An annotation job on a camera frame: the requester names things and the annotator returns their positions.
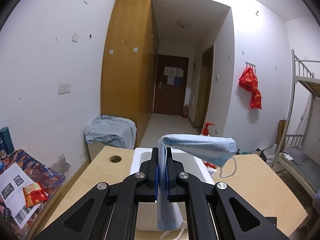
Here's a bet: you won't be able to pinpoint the dark brown door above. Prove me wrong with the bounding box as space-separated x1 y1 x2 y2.
153 54 189 117

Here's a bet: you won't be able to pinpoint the light blue cloth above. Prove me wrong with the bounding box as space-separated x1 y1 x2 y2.
85 115 137 148

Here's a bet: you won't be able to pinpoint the red plastic bag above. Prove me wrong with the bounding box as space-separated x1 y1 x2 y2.
251 89 262 110
238 67 258 92

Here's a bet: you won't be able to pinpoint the colourful printed cloth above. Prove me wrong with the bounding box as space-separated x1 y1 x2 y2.
0 149 67 230

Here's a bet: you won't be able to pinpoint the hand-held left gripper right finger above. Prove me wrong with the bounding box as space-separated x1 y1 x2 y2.
166 147 290 240

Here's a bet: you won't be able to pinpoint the metal bunk bed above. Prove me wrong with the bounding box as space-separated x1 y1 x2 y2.
270 49 320 205

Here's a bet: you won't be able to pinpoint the grey pillow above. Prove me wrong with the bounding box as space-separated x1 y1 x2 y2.
282 146 309 165

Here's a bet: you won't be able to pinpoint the white lotion pump bottle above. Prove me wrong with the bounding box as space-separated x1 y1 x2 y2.
199 122 215 137

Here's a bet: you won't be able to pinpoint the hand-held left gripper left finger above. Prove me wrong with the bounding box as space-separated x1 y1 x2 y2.
32 147 160 240

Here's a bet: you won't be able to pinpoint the orange red snack packet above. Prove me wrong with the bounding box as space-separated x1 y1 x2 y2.
22 182 48 208

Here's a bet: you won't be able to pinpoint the blue face mask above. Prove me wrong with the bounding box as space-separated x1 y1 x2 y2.
157 134 238 240

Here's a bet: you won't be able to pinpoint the wooden board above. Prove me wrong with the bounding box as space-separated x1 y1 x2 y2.
277 120 287 150

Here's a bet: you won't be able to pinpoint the printed paper sheet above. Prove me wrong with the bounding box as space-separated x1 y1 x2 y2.
0 162 38 229

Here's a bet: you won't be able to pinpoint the wooden wardrobe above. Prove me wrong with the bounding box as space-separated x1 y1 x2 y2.
100 0 160 143

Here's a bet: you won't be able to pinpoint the bags on floor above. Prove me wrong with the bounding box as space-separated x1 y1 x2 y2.
255 144 278 165

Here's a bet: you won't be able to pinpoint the white foam box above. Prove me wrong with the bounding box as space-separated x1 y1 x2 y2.
130 147 215 232

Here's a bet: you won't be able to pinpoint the wooden side door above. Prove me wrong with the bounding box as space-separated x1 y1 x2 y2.
194 44 215 130

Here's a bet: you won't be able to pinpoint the white hanging cloth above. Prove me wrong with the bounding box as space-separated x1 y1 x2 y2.
297 95 313 140

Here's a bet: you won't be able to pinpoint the dark teal bottle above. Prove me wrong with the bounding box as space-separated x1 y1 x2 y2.
0 127 14 155

